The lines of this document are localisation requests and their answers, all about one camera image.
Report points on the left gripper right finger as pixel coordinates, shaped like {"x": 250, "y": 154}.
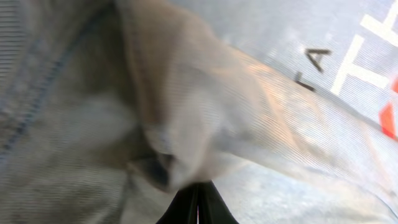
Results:
{"x": 211, "y": 207}

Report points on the light blue printed t-shirt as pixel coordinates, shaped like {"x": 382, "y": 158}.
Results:
{"x": 109, "y": 108}

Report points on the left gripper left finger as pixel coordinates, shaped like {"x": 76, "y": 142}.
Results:
{"x": 183, "y": 208}

